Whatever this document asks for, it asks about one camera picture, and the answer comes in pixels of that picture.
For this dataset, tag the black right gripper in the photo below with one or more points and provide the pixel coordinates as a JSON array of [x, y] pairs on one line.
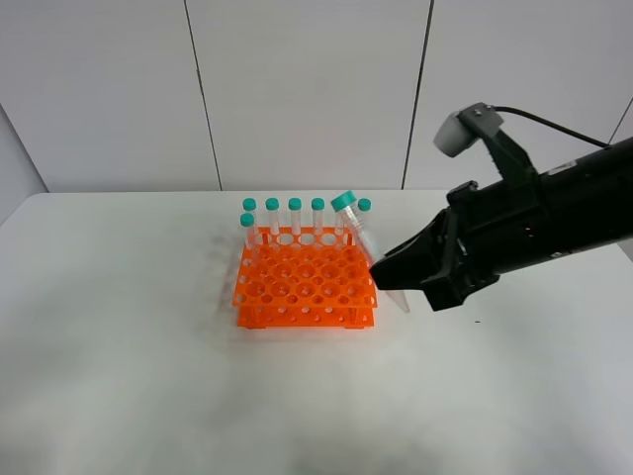
[[468, 246]]

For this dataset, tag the test tube with teal cap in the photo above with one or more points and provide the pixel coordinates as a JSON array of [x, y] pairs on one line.
[[364, 240]]

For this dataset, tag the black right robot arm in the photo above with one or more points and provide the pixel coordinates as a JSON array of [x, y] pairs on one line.
[[592, 200]]

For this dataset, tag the rack tube far right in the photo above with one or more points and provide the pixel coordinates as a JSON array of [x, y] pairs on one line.
[[364, 206]]

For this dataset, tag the rack tube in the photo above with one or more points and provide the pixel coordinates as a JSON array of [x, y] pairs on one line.
[[249, 205], [317, 205], [272, 207], [339, 223], [295, 207], [248, 223], [364, 206]]

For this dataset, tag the orange test tube rack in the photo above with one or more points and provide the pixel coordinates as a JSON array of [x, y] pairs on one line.
[[305, 281]]

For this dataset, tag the rack tube front left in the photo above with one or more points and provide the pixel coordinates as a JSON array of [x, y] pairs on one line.
[[248, 223]]

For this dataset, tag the rack tube back left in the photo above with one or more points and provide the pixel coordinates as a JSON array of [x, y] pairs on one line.
[[249, 205]]

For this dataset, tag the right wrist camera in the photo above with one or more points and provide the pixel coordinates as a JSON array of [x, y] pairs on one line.
[[482, 123]]

